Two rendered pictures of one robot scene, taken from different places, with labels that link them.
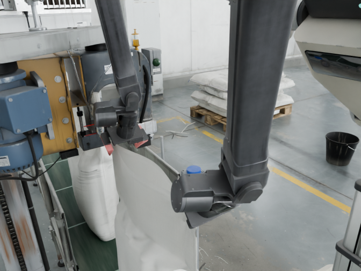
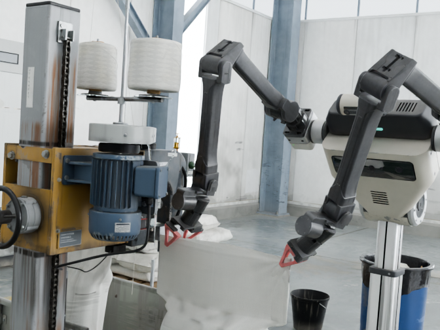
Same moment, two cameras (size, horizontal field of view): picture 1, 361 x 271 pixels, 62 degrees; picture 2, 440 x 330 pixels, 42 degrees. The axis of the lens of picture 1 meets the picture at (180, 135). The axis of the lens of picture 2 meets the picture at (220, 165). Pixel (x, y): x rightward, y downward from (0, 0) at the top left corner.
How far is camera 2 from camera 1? 1.27 m
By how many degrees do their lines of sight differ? 31
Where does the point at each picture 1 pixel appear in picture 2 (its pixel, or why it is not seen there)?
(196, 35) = not seen: hidden behind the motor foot
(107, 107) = (192, 192)
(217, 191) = (327, 220)
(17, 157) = (135, 225)
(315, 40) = (340, 148)
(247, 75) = (361, 145)
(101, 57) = (157, 154)
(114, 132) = (180, 220)
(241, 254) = not seen: outside the picture
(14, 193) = (59, 291)
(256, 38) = (367, 130)
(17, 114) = (160, 183)
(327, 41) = not seen: hidden behind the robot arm
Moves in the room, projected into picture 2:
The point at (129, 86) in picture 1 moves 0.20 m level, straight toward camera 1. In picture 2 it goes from (213, 174) to (249, 180)
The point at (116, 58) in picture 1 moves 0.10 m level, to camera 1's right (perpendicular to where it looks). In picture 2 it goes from (209, 150) to (238, 152)
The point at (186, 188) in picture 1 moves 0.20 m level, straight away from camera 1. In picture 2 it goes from (313, 216) to (277, 206)
